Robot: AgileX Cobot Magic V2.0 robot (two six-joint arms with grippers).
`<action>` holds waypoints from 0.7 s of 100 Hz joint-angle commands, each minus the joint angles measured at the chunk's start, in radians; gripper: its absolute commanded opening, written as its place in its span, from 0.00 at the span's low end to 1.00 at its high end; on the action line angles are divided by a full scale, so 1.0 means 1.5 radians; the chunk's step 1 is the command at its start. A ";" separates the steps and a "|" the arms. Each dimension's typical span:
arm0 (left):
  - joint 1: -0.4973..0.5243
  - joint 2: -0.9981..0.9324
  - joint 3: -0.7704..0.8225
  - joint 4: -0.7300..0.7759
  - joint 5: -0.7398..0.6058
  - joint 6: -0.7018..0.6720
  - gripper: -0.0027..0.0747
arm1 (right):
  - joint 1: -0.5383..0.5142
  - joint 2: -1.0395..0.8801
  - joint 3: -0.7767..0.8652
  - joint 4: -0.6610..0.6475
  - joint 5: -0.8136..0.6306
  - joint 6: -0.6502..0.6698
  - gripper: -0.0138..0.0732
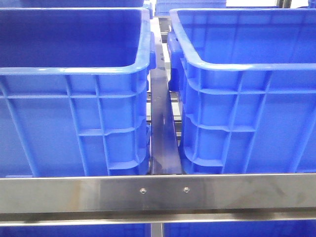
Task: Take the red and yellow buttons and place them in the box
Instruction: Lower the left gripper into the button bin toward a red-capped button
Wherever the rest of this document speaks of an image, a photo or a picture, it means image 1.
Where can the steel centre divider bar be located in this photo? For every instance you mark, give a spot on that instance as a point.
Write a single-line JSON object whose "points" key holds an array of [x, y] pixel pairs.
{"points": [[164, 147]]}

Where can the lower right blue crate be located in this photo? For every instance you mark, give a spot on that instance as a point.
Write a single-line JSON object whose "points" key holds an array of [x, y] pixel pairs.
{"points": [[295, 228]]}

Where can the left blue plastic crate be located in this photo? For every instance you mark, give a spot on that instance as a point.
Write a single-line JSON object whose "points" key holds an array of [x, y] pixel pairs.
{"points": [[73, 91]]}

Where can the back right blue crate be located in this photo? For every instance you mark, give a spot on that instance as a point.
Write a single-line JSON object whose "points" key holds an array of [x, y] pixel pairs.
{"points": [[163, 7]]}

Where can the right blue plastic crate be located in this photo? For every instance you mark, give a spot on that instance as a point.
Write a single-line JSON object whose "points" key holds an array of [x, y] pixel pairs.
{"points": [[247, 83]]}

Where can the steel front shelf rail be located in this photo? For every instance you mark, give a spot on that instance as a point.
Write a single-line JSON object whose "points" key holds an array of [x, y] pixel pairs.
{"points": [[117, 199]]}

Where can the steel lower upright post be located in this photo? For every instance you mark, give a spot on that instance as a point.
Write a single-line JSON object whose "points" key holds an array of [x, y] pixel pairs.
{"points": [[157, 230]]}

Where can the back left blue crate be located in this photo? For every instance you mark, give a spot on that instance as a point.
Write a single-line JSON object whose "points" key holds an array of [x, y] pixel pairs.
{"points": [[76, 3]]}

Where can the lower left blue crate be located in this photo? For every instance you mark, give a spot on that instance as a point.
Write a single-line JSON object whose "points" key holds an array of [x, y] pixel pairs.
{"points": [[120, 230]]}

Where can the blue plastic crate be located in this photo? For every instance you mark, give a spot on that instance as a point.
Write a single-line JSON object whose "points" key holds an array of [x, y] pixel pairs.
{"points": [[73, 91], [247, 83]]}

